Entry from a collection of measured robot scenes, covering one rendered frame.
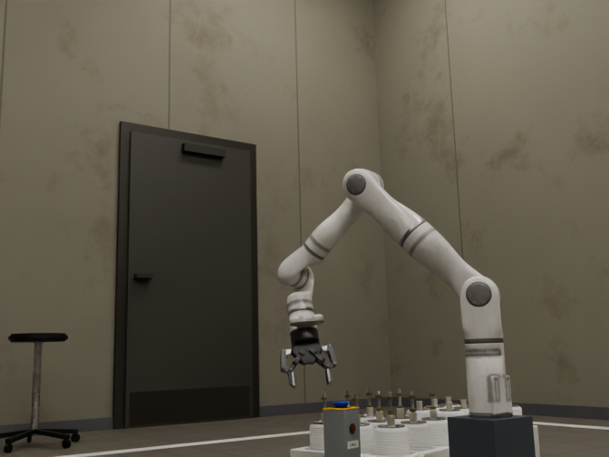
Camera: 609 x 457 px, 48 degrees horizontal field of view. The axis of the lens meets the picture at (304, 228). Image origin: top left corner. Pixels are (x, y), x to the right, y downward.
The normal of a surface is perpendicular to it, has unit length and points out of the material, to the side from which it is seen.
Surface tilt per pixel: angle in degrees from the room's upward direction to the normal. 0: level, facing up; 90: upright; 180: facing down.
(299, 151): 90
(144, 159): 90
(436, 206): 90
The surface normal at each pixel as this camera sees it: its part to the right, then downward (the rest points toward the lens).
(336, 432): -0.65, -0.12
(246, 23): 0.57, -0.17
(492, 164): -0.82, -0.08
